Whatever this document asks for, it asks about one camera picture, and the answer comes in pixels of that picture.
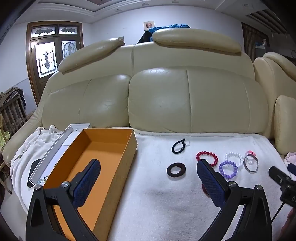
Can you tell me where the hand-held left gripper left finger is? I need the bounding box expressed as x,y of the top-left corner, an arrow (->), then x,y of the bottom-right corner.
26,159 -> 101,241

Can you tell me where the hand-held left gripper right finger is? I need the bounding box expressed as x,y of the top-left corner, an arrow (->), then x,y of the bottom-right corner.
196,159 -> 272,241

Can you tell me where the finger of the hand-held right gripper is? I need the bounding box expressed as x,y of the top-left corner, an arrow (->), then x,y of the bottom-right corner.
269,166 -> 292,184

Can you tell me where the purple bead bracelet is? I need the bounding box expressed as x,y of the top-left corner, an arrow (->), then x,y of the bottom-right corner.
219,160 -> 238,179

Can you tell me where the red bead bracelet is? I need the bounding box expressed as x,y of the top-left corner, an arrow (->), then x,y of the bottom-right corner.
196,151 -> 219,167

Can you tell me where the silver bangle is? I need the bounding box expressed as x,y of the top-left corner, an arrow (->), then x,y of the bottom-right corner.
243,155 -> 259,172

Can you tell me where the white bead bracelet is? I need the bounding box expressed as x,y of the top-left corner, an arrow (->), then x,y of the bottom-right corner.
225,152 -> 245,169

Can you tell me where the clear bead bracelet pink charm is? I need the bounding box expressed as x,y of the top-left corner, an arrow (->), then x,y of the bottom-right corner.
245,149 -> 258,166

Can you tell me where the orange cardboard box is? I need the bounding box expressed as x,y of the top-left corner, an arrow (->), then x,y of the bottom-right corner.
43,128 -> 138,241

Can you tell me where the dark brown scrunchie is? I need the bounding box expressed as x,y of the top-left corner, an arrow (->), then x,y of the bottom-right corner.
167,162 -> 185,178

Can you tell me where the black hair tie with ring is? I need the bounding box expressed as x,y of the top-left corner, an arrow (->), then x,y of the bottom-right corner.
172,138 -> 190,154

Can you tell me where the pink cloth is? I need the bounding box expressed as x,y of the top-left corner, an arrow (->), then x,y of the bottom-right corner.
284,152 -> 296,166

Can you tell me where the white box lid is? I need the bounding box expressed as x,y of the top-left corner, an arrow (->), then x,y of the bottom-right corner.
28,123 -> 91,187

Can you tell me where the white blanket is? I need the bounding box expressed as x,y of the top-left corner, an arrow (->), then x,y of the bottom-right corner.
10,125 -> 289,241

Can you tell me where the cream leather armchair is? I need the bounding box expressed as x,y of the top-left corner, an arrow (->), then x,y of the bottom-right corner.
253,52 -> 296,156

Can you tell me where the cream leather sofa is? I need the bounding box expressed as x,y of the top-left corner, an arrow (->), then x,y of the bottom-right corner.
2,28 -> 275,167

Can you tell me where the wooden slatted crate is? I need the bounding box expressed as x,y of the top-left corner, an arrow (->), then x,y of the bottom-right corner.
0,93 -> 29,139

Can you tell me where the olive cloth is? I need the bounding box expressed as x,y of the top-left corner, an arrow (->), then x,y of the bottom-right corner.
0,87 -> 25,109

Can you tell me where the wooden stained glass door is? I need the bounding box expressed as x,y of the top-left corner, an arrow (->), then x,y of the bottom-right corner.
26,21 -> 84,106

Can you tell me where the wooden lattice panel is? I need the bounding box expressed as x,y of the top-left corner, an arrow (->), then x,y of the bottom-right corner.
242,22 -> 270,63

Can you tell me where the ceiling air vent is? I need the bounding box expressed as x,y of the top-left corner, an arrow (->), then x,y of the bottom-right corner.
245,9 -> 287,35

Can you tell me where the black cloth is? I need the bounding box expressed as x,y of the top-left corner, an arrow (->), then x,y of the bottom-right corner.
137,30 -> 153,44

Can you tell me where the blue cloth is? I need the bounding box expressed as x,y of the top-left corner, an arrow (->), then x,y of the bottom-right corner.
148,23 -> 190,35

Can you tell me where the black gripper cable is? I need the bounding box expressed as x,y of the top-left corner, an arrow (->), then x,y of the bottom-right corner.
271,202 -> 285,222

